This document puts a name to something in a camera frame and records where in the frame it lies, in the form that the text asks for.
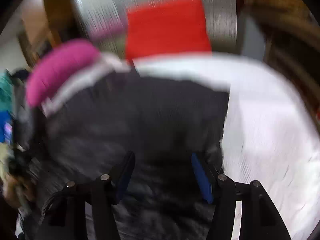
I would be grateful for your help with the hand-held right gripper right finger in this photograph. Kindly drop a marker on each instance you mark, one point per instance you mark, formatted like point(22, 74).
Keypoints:
point(203, 181)

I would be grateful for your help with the orange-red pillow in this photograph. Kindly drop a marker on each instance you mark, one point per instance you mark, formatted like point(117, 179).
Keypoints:
point(167, 27)

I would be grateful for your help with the pink pillow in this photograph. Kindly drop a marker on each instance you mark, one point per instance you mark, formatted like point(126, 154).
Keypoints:
point(60, 67)

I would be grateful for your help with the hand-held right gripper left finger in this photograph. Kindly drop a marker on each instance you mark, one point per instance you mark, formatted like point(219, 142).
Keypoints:
point(124, 176)

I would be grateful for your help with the silver foil insulation sheet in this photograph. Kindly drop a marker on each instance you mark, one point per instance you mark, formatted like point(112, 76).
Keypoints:
point(220, 17)

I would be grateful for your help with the wooden bed headboard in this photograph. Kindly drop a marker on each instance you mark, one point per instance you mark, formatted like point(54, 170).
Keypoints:
point(53, 10)

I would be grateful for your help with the blue jacket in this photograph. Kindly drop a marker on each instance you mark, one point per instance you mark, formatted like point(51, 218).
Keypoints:
point(4, 125)

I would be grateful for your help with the white patterned bedspread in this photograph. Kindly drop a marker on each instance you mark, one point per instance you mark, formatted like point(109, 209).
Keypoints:
point(262, 130)

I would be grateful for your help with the teal garment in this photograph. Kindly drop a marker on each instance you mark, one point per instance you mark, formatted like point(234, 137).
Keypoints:
point(5, 92)

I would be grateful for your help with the dark grey jacket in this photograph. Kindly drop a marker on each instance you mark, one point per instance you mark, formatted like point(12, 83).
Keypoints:
point(150, 117)

